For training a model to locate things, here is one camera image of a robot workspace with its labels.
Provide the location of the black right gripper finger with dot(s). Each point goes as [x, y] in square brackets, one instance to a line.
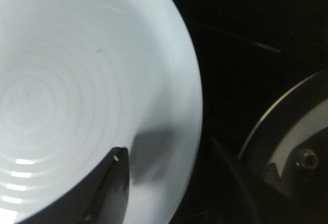
[107, 190]

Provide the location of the light blue plate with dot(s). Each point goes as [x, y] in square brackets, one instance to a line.
[81, 78]

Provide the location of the right black pan support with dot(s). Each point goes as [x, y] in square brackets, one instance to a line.
[287, 147]

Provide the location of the black glass gas cooktop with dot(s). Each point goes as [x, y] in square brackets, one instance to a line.
[250, 53]

